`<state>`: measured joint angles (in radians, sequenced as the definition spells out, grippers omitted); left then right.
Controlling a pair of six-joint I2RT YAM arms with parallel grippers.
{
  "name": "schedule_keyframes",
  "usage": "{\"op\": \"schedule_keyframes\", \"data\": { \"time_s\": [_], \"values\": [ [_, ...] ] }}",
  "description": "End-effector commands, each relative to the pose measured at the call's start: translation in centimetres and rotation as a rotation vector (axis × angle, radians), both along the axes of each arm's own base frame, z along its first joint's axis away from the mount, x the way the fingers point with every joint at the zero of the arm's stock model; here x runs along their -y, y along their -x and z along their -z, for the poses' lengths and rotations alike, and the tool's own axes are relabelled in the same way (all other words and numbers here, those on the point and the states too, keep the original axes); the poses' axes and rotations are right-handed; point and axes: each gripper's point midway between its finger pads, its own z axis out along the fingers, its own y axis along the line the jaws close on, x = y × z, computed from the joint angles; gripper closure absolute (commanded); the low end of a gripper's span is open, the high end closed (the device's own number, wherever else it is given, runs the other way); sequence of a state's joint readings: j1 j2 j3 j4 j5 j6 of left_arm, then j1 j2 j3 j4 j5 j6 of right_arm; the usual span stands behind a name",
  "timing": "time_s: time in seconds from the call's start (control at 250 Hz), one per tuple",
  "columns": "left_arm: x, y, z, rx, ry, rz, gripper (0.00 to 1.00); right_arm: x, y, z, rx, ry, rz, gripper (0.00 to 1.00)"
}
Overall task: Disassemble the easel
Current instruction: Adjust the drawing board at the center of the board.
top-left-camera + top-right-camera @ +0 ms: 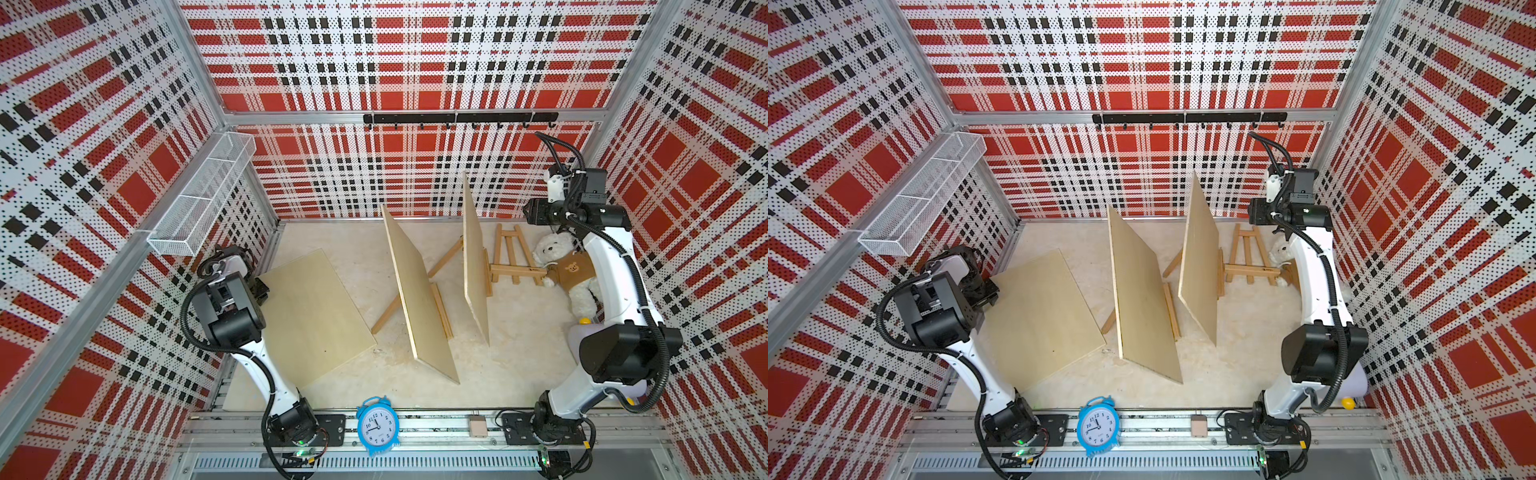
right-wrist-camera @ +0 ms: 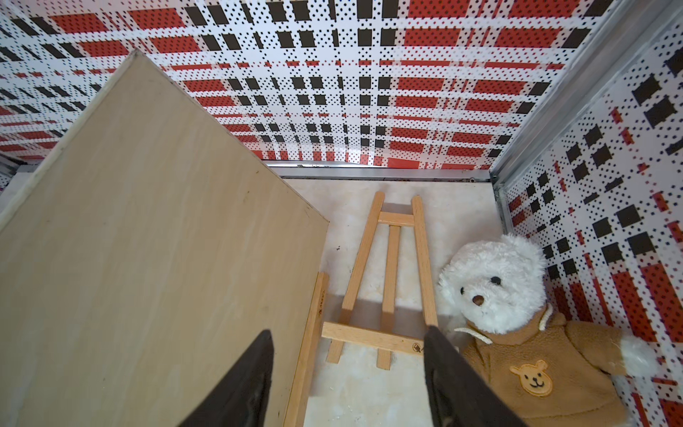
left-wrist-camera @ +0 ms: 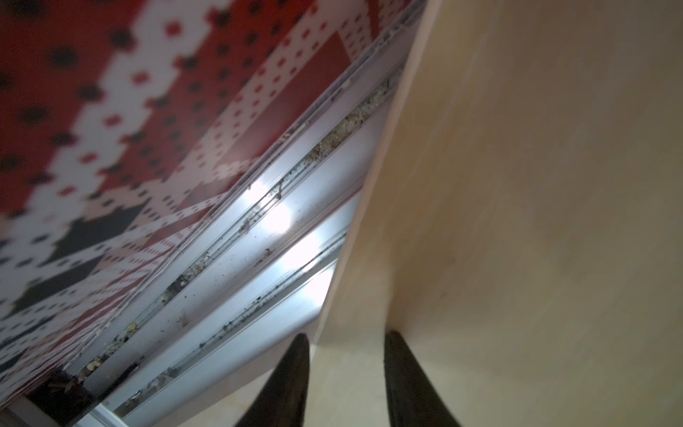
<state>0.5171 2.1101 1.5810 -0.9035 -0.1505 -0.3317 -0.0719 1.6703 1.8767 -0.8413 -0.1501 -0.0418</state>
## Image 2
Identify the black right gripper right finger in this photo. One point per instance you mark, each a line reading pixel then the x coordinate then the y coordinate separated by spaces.
pixel 456 393

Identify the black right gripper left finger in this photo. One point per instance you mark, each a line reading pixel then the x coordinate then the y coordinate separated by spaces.
pixel 242 395

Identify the right plywood board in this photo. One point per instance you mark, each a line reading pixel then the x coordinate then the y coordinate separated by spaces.
pixel 142 258

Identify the white teddy bear brown hoodie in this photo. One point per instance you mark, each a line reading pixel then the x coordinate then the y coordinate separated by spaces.
pixel 550 371

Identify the wooden easel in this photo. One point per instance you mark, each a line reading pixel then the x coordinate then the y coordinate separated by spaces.
pixel 384 341
pixel 301 386

